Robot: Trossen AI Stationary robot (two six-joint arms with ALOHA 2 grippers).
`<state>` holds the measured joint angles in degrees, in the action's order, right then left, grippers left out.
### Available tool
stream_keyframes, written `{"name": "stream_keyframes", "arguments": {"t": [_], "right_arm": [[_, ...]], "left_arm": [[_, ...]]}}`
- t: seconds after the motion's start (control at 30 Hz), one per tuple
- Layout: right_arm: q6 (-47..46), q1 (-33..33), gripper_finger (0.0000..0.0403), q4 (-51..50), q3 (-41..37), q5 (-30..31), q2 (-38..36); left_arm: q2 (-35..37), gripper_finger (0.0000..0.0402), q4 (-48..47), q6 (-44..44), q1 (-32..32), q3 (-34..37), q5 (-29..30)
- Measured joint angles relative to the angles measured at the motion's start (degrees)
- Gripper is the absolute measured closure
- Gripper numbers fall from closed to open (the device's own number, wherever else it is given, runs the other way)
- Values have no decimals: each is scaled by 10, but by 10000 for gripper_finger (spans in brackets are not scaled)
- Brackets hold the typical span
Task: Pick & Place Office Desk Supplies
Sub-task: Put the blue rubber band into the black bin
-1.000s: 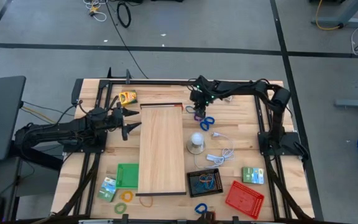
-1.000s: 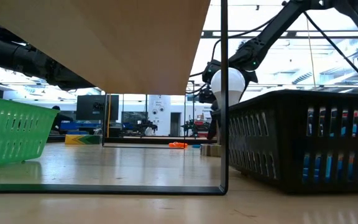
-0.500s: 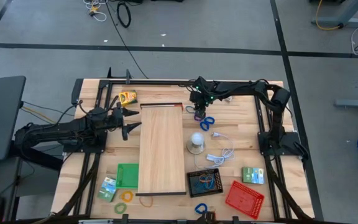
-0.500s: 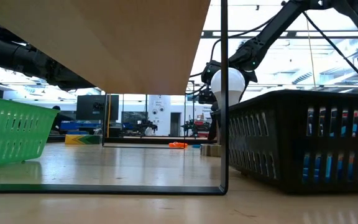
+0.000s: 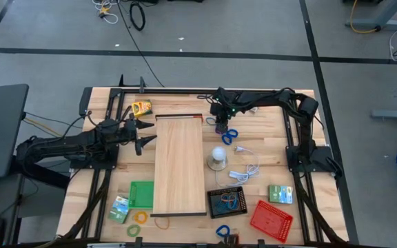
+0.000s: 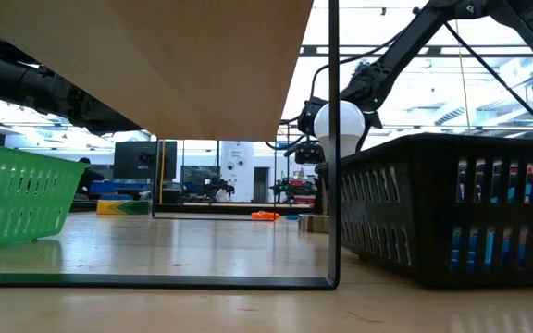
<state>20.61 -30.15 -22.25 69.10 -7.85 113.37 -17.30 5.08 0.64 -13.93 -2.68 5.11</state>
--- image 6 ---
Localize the thin yellow cord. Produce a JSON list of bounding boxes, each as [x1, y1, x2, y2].
[[453, 20, 473, 134]]

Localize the person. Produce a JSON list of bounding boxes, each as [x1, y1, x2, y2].
[[75, 156, 105, 195]]

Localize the blue storage bins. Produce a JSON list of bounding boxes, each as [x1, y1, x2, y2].
[[89, 179, 152, 201]]

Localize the green plastic basket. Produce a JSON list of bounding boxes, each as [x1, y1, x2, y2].
[[0, 141, 89, 252]]

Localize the dark screen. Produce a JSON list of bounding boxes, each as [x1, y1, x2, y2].
[[180, 165, 221, 186]]

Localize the black plastic basket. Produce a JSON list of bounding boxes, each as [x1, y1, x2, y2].
[[339, 132, 533, 290]]

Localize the green yellow cardboard box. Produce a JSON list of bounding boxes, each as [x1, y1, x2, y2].
[[95, 199, 152, 216]]

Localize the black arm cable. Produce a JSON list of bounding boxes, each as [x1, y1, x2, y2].
[[444, 21, 533, 140]]

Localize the black monitor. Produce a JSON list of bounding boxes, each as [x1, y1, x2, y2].
[[112, 140, 179, 181]]

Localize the wooden riser shelf black legs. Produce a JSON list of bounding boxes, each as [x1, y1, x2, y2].
[[0, 0, 341, 291]]

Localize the black overhead beam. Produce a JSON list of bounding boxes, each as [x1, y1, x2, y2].
[[299, 44, 533, 58]]

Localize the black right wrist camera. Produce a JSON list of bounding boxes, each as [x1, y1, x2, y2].
[[293, 140, 326, 166]]

